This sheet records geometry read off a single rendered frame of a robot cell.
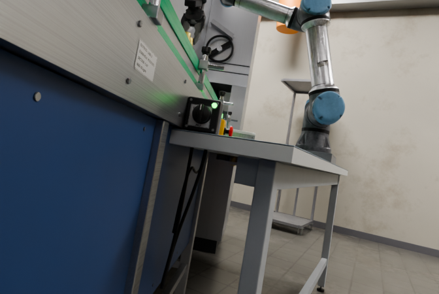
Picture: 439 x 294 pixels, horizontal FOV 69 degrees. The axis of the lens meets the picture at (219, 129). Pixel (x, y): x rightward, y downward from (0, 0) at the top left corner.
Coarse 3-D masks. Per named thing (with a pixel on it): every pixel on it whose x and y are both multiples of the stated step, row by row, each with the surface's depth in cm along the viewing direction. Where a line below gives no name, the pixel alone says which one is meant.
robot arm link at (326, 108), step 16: (304, 0) 124; (320, 0) 123; (304, 16) 126; (320, 16) 123; (320, 32) 124; (320, 48) 123; (320, 64) 122; (320, 80) 122; (320, 96) 118; (336, 96) 118; (320, 112) 118; (336, 112) 118
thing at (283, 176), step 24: (240, 168) 69; (264, 168) 67; (288, 168) 77; (264, 192) 66; (336, 192) 196; (264, 216) 65; (264, 240) 64; (264, 264) 66; (240, 288) 65; (312, 288) 146
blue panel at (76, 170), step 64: (0, 64) 23; (0, 128) 24; (64, 128) 32; (128, 128) 48; (0, 192) 25; (64, 192) 33; (128, 192) 52; (0, 256) 26; (64, 256) 35; (128, 256) 57
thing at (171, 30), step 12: (144, 0) 46; (168, 0) 56; (168, 12) 57; (168, 24) 59; (180, 24) 66; (168, 36) 59; (180, 36) 67; (180, 48) 70; (192, 48) 80; (180, 60) 71; (192, 60) 82; (192, 72) 86; (204, 84) 107; (204, 96) 110; (216, 96) 142
